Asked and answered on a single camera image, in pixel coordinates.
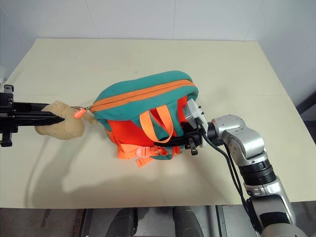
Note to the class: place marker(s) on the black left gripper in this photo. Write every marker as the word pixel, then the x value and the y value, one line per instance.
pixel 7 118

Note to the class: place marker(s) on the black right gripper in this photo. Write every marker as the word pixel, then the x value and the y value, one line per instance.
pixel 191 138

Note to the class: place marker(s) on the beige plush toy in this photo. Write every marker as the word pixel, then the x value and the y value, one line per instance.
pixel 66 128

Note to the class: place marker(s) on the orange and teal backpack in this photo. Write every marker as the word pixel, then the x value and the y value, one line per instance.
pixel 148 98

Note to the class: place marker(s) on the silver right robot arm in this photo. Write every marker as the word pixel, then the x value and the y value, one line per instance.
pixel 247 140

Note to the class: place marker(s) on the dark rounded shape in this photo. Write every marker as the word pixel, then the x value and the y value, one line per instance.
pixel 124 222
pixel 187 222

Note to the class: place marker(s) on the dark furniture piece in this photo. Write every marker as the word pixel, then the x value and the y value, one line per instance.
pixel 307 106

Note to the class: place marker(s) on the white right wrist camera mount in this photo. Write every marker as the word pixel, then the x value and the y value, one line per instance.
pixel 195 112

